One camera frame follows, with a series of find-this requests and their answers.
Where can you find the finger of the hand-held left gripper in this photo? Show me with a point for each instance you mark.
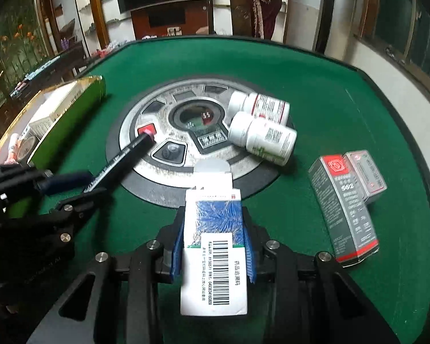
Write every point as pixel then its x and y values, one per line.
pixel 68 182
pixel 87 202

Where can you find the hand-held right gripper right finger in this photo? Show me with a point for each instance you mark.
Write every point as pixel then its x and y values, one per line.
pixel 250 259

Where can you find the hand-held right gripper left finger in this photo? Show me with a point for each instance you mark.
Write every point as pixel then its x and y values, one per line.
pixel 177 249

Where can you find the blue white medicine box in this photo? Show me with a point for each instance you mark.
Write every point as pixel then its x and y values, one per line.
pixel 215 258

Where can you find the black marker pen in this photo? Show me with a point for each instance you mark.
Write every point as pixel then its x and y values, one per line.
pixel 122 159

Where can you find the white orange ointment box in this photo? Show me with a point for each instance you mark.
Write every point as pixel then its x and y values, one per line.
pixel 19 148

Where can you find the gold foil cardboard box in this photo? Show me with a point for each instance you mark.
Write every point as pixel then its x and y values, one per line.
pixel 71 114

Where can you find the round mahjong control panel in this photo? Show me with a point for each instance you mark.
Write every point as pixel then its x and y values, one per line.
pixel 215 172

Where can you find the grey box red trim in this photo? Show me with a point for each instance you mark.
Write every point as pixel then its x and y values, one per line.
pixel 344 215

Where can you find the white bottle green label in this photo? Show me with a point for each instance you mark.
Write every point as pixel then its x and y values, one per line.
pixel 268 139

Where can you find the dark wooden side table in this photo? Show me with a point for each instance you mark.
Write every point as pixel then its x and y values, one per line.
pixel 68 59

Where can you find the pile of colourful clothes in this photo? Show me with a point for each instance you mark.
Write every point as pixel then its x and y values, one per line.
pixel 109 48

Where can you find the small white red box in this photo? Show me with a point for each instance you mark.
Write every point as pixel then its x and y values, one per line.
pixel 371 175

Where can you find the white bottle red label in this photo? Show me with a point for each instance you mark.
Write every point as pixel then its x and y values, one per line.
pixel 261 107

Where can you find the green felt mahjong table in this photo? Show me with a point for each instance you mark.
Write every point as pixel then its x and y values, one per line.
pixel 329 107

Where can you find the dark wooden armchair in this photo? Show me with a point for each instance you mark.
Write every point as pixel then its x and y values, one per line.
pixel 236 3

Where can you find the maroon fringed cloth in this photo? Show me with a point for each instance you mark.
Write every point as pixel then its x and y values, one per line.
pixel 267 14

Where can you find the tower air conditioner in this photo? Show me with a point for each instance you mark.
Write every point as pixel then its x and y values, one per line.
pixel 338 10

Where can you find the wooden framed window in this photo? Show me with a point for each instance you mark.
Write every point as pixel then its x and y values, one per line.
pixel 408 21

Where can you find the wooden wall shelf unit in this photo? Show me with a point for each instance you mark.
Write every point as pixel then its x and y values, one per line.
pixel 93 3

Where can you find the white wall power outlet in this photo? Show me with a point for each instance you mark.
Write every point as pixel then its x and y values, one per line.
pixel 174 30

